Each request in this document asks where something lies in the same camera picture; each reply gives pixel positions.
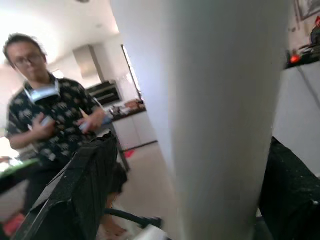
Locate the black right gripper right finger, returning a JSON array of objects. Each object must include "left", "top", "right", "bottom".
[{"left": 258, "top": 136, "right": 320, "bottom": 240}]

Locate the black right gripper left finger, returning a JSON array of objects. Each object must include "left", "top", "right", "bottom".
[{"left": 12, "top": 131, "right": 118, "bottom": 240}]

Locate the white plastic table leg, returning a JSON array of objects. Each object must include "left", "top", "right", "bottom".
[{"left": 169, "top": 0, "right": 292, "bottom": 240}]

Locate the man in patterned black shirt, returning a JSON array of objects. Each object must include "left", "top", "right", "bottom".
[{"left": 3, "top": 33, "right": 111, "bottom": 216}]

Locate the white kitchen cabinet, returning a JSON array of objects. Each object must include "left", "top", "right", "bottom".
[{"left": 112, "top": 109, "right": 158, "bottom": 151}]

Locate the white grey headset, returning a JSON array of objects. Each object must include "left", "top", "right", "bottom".
[{"left": 24, "top": 83, "right": 61, "bottom": 104}]

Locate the black kitchen range hood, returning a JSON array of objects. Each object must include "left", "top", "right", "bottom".
[{"left": 86, "top": 80, "right": 123, "bottom": 106}]

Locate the thin wall power cable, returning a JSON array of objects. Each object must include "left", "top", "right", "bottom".
[{"left": 297, "top": 66, "right": 320, "bottom": 108}]

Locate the black wall shelf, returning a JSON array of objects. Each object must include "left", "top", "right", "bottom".
[{"left": 284, "top": 42, "right": 320, "bottom": 70}]

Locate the framed wall picture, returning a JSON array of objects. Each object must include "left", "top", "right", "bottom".
[{"left": 296, "top": 0, "right": 320, "bottom": 21}]

